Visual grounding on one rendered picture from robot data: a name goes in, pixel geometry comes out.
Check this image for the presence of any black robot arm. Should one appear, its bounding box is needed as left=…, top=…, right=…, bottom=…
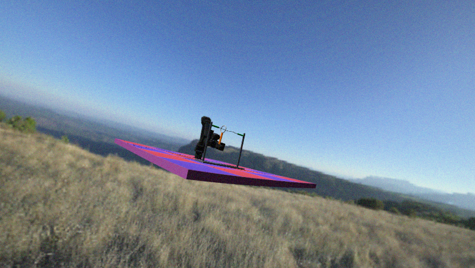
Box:
left=194, top=116, right=220, bottom=160

